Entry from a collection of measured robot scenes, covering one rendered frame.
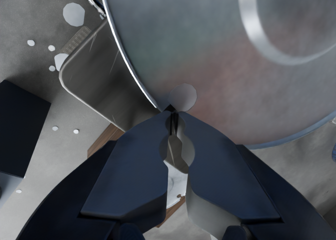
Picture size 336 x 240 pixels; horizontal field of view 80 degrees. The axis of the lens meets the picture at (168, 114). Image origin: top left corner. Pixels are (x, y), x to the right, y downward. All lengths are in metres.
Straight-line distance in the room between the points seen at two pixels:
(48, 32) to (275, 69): 0.83
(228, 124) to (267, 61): 0.06
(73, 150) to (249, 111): 1.01
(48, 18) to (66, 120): 0.42
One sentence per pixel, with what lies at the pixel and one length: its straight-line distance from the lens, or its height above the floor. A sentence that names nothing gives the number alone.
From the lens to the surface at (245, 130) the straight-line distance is 0.19.
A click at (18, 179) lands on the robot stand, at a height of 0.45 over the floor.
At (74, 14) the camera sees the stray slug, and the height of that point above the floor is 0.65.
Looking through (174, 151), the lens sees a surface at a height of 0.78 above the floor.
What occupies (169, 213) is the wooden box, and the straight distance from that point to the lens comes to 1.02.
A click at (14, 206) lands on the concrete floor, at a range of 1.39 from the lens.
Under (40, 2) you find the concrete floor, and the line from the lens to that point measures 0.92.
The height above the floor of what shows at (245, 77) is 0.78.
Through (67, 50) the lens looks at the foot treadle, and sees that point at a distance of 0.76.
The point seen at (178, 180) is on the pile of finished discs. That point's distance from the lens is 0.88.
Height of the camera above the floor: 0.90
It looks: 56 degrees down
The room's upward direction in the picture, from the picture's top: 144 degrees clockwise
